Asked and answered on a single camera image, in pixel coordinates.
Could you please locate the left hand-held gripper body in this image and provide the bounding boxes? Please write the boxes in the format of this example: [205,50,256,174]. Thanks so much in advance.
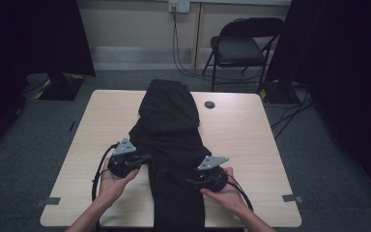
[106,137,144,179]

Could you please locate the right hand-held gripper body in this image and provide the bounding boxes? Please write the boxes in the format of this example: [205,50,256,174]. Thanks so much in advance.
[192,155,230,193]

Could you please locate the black pants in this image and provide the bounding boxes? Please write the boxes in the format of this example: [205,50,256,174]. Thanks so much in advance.
[128,78,213,232]

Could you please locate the person's right hand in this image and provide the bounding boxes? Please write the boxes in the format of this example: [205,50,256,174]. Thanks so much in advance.
[200,166,249,217]

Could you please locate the person's left hand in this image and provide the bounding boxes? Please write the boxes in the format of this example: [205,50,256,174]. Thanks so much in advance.
[98,159,141,208]

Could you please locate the grey tape strip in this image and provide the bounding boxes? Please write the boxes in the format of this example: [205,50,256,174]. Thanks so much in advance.
[281,193,303,204]
[35,196,62,208]

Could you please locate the black stand base yellow tape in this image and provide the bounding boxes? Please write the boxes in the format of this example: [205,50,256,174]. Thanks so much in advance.
[38,72,86,102]

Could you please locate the dark stand base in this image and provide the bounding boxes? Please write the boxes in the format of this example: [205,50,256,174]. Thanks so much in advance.
[259,80,300,104]

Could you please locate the black folding chair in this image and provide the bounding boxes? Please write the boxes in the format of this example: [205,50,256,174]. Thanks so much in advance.
[202,16,286,93]

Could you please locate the wide black curtain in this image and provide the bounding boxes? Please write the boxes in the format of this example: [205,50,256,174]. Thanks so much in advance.
[0,0,97,162]

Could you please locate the tall black curtain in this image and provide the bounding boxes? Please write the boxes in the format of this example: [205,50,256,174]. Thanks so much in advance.
[265,0,371,207]

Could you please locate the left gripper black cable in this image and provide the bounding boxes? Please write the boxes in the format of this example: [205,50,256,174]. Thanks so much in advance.
[91,143,121,232]

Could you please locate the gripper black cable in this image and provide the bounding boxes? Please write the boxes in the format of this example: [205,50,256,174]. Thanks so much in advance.
[91,143,121,232]
[226,173,255,213]

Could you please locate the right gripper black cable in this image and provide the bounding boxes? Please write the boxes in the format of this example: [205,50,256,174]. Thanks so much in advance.
[226,173,255,213]

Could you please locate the black floor cables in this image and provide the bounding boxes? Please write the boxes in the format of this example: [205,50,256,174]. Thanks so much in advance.
[270,86,315,139]

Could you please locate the white wall outlet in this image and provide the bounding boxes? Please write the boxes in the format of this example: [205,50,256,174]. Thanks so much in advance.
[168,0,191,14]

